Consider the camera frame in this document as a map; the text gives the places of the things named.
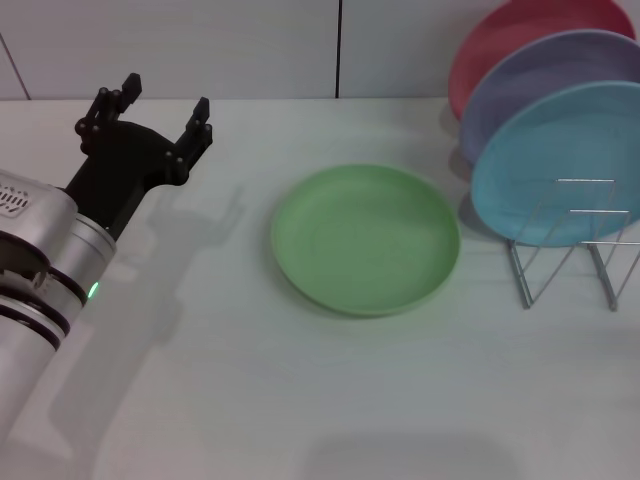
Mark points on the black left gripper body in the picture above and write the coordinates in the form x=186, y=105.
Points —
x=122, y=155

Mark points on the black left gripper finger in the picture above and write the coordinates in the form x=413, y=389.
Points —
x=196, y=137
x=107, y=107

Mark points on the purple plastic plate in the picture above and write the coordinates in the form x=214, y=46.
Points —
x=540, y=70

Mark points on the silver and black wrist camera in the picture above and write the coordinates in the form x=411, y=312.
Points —
x=35, y=200

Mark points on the red plastic plate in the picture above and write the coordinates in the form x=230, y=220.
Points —
x=500, y=35

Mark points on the green plastic plate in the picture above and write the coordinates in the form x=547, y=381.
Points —
x=365, y=240

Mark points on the blue plastic plate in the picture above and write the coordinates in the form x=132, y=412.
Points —
x=530, y=160

